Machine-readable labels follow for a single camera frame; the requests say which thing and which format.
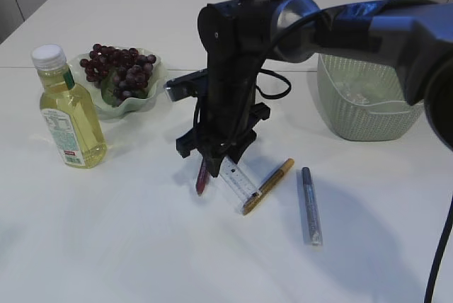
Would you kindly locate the clear plastic ruler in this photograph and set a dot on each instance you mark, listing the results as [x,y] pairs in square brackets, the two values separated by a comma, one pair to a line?
[240,184]

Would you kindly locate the yellow tea bottle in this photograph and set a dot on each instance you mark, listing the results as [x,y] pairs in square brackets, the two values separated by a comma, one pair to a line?
[68,110]

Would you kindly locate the red glitter pen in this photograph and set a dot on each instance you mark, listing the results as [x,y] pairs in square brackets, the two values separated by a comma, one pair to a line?
[202,178]

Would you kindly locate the clear plastic sheet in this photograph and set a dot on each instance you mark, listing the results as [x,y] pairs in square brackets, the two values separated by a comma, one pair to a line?
[357,91]

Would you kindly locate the silver glitter pen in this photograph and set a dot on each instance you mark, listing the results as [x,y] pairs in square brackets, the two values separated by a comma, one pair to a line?
[313,219]

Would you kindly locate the gold marker pen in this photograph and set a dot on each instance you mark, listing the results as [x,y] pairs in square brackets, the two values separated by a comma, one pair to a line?
[269,186]

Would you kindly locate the red grape bunch with leaf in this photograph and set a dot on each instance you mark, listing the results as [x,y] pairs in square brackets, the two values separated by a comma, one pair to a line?
[119,73]

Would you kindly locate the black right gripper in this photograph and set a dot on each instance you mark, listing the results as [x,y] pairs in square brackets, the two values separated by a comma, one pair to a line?
[214,152]

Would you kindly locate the pale green wavy plate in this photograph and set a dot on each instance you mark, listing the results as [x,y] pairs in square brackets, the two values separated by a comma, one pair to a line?
[131,104]

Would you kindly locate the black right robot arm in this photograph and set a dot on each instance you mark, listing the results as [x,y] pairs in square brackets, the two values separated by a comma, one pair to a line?
[412,36]

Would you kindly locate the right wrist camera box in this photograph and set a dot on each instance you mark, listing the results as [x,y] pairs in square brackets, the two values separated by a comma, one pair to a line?
[194,84]

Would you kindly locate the green plastic woven basket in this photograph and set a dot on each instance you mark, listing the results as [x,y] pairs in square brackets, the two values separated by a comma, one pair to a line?
[388,119]

